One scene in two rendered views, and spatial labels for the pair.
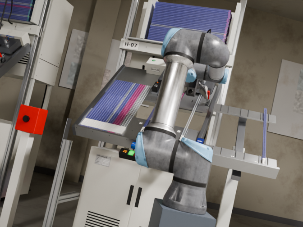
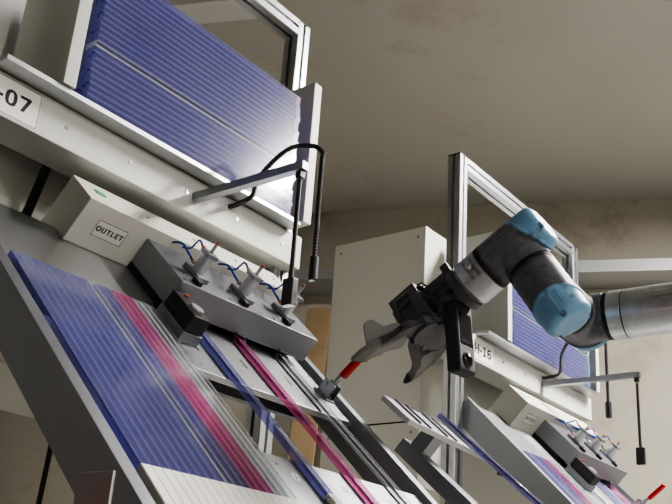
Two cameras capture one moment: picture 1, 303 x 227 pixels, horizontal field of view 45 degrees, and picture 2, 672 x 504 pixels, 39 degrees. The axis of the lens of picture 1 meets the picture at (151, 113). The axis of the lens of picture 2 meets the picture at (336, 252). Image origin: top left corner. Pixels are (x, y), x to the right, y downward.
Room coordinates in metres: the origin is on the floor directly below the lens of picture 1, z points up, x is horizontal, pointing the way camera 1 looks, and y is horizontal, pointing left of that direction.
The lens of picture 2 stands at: (1.56, 1.19, 0.63)
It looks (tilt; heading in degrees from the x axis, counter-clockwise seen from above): 22 degrees up; 292
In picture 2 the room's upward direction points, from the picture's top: 4 degrees clockwise
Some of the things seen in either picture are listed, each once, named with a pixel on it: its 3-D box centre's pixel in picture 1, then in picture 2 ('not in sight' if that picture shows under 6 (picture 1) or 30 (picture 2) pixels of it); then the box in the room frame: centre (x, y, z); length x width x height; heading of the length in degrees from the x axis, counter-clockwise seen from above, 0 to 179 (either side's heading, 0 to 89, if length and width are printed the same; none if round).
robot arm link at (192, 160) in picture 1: (192, 159); not in sight; (1.27, -0.17, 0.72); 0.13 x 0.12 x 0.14; 79
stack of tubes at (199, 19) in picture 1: (189, 28); (183, 107); (2.43, -0.12, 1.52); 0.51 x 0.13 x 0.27; 74
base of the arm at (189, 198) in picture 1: (186, 193); not in sight; (1.27, -0.18, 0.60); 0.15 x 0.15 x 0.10
